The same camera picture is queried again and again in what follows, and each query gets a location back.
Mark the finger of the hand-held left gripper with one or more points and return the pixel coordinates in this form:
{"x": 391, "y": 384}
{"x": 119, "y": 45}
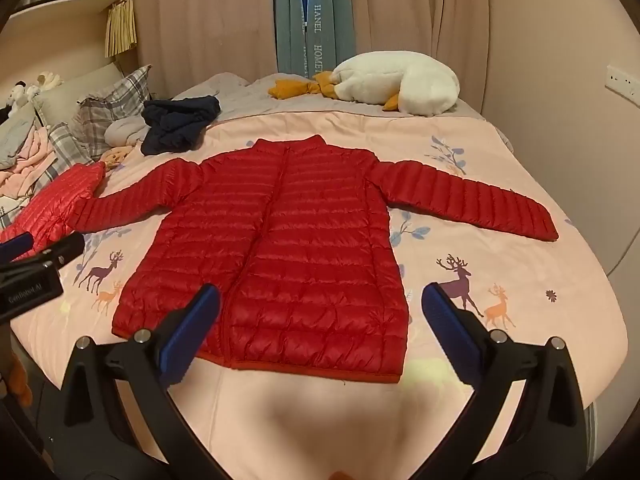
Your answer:
{"x": 17, "y": 245}
{"x": 65, "y": 251}

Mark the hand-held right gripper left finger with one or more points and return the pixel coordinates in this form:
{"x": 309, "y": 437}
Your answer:
{"x": 192, "y": 330}

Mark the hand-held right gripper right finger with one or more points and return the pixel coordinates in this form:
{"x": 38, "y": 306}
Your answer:
{"x": 450, "y": 335}

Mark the red down jacket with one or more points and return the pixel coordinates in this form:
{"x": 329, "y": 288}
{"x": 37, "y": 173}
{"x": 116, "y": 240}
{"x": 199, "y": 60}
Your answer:
{"x": 50, "y": 205}
{"x": 300, "y": 260}

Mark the pink clothes pile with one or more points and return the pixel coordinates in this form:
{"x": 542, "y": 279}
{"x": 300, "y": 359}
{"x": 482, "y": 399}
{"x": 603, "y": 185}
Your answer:
{"x": 25, "y": 162}

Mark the person's left hand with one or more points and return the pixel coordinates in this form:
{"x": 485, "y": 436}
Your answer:
{"x": 17, "y": 380}

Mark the white printed cloth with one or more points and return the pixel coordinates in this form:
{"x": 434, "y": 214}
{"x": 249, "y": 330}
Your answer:
{"x": 10, "y": 212}

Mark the folded red down jacket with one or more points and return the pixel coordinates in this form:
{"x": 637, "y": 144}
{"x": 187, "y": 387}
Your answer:
{"x": 50, "y": 205}

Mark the plaid pillow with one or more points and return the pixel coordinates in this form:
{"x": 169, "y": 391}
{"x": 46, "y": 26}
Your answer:
{"x": 62, "y": 152}
{"x": 115, "y": 100}

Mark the small orange plush doll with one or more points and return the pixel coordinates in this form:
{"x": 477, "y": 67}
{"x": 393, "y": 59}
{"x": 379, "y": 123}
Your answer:
{"x": 115, "y": 157}

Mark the grey garment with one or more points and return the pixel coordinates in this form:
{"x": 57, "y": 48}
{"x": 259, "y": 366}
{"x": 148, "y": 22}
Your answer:
{"x": 12, "y": 135}

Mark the grey cloth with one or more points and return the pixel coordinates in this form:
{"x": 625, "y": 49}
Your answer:
{"x": 122, "y": 132}

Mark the pink deer-print duvet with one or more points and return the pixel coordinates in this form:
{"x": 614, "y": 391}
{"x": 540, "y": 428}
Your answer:
{"x": 500, "y": 200}

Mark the black and white plush toy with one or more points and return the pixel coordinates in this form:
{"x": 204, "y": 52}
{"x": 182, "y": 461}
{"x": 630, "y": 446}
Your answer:
{"x": 20, "y": 92}

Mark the navy garment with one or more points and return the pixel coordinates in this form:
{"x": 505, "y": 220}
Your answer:
{"x": 175, "y": 125}

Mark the beige plush toy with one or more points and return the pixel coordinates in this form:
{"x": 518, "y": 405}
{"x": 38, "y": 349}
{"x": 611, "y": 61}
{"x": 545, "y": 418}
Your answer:
{"x": 48, "y": 80}

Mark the striped mattress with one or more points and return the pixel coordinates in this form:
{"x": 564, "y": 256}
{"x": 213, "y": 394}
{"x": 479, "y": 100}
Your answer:
{"x": 595, "y": 420}

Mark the beige pillow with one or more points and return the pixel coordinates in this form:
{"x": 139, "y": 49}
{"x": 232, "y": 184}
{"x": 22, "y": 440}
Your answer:
{"x": 90, "y": 82}

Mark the grey bed sheet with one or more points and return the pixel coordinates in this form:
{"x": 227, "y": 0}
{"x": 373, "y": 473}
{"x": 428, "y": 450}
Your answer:
{"x": 250, "y": 95}

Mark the white goose plush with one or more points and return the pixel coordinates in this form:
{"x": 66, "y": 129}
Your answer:
{"x": 400, "y": 80}

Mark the pink curtain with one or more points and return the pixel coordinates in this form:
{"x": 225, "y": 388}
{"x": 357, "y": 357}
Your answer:
{"x": 415, "y": 10}
{"x": 210, "y": 25}

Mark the blue curtain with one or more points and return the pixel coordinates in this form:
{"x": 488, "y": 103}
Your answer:
{"x": 310, "y": 15}

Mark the white wall socket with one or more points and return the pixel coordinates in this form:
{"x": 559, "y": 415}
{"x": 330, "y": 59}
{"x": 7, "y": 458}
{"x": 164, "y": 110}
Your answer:
{"x": 622, "y": 81}

